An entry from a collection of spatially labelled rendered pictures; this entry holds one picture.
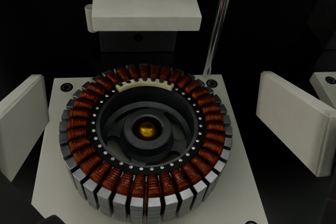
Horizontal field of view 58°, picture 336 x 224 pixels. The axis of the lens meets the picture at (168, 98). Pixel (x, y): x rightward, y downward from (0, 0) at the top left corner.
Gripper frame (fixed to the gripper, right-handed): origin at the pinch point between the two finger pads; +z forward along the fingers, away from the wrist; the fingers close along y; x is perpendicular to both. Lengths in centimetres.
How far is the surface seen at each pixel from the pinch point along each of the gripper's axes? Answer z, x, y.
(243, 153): 2.9, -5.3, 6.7
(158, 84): 4.3, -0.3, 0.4
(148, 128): 2.1, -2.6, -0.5
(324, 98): 8.2, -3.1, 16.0
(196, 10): 1.1, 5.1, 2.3
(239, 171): 1.6, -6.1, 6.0
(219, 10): 6.5, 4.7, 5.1
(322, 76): 9.9, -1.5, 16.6
